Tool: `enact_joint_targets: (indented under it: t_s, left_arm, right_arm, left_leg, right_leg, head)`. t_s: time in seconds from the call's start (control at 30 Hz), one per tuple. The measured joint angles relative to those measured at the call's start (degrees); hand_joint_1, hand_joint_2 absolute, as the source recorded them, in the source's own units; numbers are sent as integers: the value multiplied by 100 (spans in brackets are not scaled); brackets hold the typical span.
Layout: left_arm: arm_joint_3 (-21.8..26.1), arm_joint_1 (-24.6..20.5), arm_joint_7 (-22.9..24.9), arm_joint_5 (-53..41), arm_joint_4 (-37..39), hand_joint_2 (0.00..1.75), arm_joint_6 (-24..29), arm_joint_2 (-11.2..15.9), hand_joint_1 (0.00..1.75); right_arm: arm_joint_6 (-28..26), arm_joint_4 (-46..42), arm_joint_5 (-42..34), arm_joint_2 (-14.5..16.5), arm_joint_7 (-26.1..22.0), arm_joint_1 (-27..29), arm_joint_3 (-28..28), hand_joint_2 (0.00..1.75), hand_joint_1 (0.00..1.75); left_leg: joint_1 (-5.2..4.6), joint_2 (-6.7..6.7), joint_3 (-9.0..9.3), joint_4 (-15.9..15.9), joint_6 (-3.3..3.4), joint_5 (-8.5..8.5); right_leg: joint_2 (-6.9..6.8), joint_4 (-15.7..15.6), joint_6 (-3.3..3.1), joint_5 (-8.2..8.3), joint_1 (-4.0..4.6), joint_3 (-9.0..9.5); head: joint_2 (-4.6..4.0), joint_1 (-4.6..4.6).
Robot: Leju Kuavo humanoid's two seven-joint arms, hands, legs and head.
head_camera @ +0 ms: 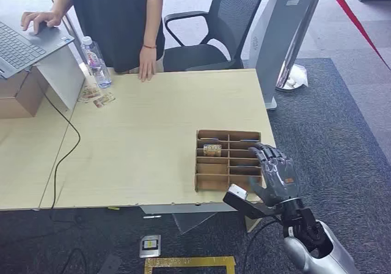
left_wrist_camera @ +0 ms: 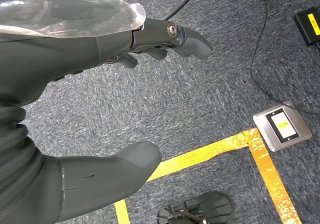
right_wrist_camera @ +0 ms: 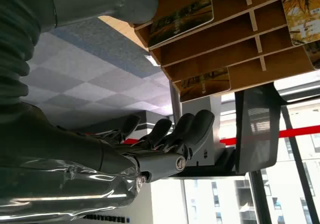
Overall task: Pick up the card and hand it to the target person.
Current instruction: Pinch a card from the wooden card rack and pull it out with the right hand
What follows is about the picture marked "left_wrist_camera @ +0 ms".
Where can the black box with yellow label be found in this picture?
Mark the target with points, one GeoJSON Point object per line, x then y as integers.
{"type": "Point", "coordinates": [309, 25]}

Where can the clear plastic film cover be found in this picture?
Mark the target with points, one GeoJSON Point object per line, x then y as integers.
{"type": "Point", "coordinates": [62, 14]}

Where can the silver floor socket plate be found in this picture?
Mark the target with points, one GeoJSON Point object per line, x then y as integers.
{"type": "Point", "coordinates": [282, 126]}

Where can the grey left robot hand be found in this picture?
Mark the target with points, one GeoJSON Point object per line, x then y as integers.
{"type": "Point", "coordinates": [50, 60]}

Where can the yellow floor tape strip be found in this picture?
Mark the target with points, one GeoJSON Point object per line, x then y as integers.
{"type": "Point", "coordinates": [200, 154]}
{"type": "Point", "coordinates": [121, 212]}
{"type": "Point", "coordinates": [273, 179]}

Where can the ribbed grey left arm sleeve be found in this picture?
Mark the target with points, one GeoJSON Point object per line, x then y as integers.
{"type": "Point", "coordinates": [10, 133]}

